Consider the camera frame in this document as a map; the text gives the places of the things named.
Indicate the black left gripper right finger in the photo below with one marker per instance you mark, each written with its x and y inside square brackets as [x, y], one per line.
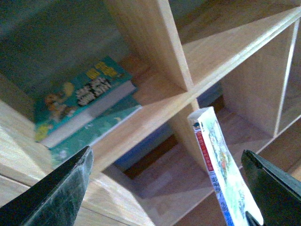
[276, 193]

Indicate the grey curtain behind shelf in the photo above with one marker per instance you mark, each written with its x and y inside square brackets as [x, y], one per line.
[45, 42]

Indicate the wooden bookshelf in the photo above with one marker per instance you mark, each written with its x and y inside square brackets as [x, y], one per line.
[245, 44]

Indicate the teal cartoon book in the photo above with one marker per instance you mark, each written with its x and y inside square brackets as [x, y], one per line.
[74, 103]

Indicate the white illustrated paperback book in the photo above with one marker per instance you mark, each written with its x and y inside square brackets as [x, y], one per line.
[233, 195]

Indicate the teal green thin book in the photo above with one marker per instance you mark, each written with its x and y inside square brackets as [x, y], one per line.
[95, 130]

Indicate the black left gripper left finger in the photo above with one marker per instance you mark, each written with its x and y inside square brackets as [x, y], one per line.
[56, 199]

